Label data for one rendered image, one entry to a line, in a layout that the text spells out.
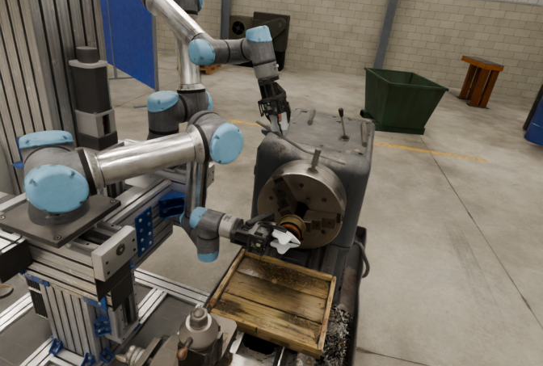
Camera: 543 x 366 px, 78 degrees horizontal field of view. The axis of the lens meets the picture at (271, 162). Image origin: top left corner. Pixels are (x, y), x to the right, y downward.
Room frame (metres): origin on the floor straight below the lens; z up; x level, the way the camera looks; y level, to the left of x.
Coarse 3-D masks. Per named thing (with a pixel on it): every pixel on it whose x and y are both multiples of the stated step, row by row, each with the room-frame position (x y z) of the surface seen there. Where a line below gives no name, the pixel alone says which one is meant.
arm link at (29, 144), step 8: (24, 136) 0.75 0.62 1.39; (32, 136) 0.75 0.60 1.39; (40, 136) 0.75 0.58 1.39; (48, 136) 0.76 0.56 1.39; (56, 136) 0.76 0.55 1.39; (64, 136) 0.77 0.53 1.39; (24, 144) 0.72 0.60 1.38; (32, 144) 0.71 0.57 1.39; (40, 144) 0.72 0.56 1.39; (48, 144) 0.72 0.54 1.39; (56, 144) 0.74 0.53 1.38; (64, 144) 0.75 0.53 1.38; (72, 144) 0.79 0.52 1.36; (24, 152) 0.72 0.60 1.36; (32, 152) 0.70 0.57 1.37; (24, 160) 0.70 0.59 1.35
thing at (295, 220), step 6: (288, 216) 0.92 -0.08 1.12; (294, 216) 0.92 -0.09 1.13; (282, 222) 0.90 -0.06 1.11; (288, 222) 0.89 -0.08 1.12; (294, 222) 0.89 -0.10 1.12; (300, 222) 0.90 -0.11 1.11; (288, 228) 0.86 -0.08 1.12; (294, 228) 0.87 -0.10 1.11; (300, 228) 0.88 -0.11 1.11; (294, 234) 0.86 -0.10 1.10; (300, 234) 0.87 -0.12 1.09
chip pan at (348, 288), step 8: (360, 240) 1.61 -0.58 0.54; (352, 248) 1.53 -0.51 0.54; (352, 256) 1.46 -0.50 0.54; (344, 264) 1.39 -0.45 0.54; (352, 264) 1.39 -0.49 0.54; (352, 272) 1.33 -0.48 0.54; (344, 280) 1.27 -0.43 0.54; (352, 280) 1.27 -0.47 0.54; (344, 288) 1.21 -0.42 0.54; (352, 288) 1.22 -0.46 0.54; (344, 296) 1.17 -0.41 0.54; (352, 296) 1.17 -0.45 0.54; (336, 304) 1.12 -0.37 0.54; (344, 304) 1.12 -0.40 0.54; (352, 304) 1.13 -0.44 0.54; (352, 312) 1.08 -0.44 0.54
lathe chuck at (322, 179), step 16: (272, 176) 1.07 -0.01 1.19; (288, 176) 1.02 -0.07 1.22; (304, 176) 1.01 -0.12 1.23; (320, 176) 1.02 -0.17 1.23; (272, 192) 1.04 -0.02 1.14; (304, 192) 1.01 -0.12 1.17; (320, 192) 0.99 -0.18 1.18; (336, 192) 1.00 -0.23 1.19; (272, 208) 1.03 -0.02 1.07; (320, 208) 0.99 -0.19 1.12; (336, 208) 0.98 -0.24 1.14; (336, 224) 0.97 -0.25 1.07; (304, 240) 1.00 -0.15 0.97; (320, 240) 0.98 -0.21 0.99
